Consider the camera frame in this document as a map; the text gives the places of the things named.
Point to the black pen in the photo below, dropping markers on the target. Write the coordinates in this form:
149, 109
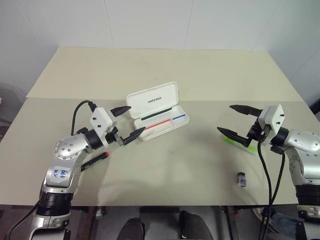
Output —
155, 114

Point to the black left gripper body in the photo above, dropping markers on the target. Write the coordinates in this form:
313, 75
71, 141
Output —
113, 137

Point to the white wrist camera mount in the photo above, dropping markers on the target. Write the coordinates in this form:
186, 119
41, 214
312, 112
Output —
273, 117
101, 121

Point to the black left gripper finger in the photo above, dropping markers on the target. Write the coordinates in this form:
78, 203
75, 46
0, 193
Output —
132, 136
121, 110

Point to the green highlighter pen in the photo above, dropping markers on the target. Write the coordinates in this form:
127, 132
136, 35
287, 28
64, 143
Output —
250, 149

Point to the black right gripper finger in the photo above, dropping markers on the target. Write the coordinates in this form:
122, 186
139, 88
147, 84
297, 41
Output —
246, 109
235, 136

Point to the white open pencil case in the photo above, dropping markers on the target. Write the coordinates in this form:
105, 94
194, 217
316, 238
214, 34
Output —
152, 100

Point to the black marker with red cap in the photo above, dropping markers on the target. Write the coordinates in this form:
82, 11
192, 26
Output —
97, 160

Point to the blue denim cloth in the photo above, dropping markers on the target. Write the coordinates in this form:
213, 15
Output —
285, 222

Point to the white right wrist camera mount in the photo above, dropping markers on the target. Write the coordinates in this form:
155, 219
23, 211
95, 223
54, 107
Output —
273, 117

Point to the dark rounded shape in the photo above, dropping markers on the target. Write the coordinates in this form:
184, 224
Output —
195, 225
132, 228

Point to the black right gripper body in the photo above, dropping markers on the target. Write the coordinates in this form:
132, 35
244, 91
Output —
256, 132

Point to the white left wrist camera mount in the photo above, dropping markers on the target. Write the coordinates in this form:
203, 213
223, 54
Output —
101, 121

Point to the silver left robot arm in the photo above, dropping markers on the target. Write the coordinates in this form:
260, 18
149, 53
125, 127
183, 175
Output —
66, 150

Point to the blue pen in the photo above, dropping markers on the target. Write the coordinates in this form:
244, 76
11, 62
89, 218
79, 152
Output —
178, 116

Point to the white handwritten label sticker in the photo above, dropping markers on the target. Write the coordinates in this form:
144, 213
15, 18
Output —
61, 173

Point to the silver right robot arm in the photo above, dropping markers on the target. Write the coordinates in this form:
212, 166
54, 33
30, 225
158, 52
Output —
302, 140

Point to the red pen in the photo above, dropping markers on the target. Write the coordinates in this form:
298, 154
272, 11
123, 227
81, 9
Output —
157, 124

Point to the small dark wrapped eraser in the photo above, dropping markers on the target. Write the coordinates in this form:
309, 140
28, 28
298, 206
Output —
242, 179

